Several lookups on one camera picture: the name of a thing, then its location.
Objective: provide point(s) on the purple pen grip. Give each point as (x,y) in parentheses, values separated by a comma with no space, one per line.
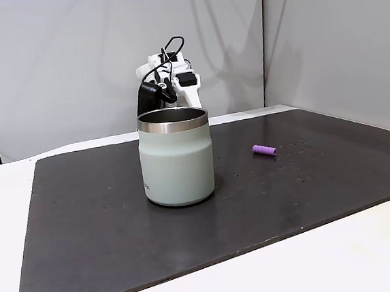
(264,150)

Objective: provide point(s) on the pale green steel-rimmed cup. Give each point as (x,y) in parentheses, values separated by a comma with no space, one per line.
(176,161)

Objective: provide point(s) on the dark grey table mat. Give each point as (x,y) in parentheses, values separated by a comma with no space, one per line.
(121,244)

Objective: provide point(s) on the black camera box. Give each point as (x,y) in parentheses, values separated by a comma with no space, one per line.
(148,97)

